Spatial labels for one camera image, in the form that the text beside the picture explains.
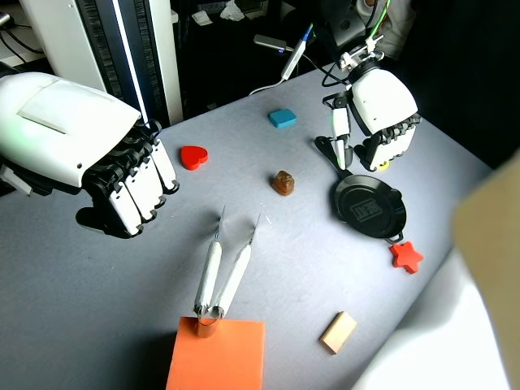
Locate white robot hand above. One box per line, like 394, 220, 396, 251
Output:
0, 71, 180, 240
323, 67, 423, 172

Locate brown lumpy object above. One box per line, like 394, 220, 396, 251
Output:
271, 169, 297, 197

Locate silver metal tongs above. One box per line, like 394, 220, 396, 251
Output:
193, 205, 262, 338

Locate black frying pan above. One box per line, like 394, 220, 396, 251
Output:
314, 136, 408, 244

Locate blue rounded block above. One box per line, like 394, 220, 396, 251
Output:
267, 108, 297, 129

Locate grey metal device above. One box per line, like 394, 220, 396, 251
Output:
253, 34, 294, 53

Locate red heart block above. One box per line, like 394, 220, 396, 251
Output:
180, 145, 210, 171

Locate red star block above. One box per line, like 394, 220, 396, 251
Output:
388, 240, 425, 275

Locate crumpled white paper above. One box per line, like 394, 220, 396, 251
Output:
219, 0, 246, 21

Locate grey table cloth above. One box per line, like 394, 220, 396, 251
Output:
0, 63, 495, 390

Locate blurred beige board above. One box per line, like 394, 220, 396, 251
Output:
453, 148, 520, 390

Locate plain wooden block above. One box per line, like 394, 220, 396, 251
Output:
318, 310, 358, 356

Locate blurred white sheet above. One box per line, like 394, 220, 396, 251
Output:
351, 247, 513, 390

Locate large orange block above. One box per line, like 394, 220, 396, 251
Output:
165, 316, 267, 390

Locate white adapter with cable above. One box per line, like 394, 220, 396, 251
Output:
248, 23, 326, 98

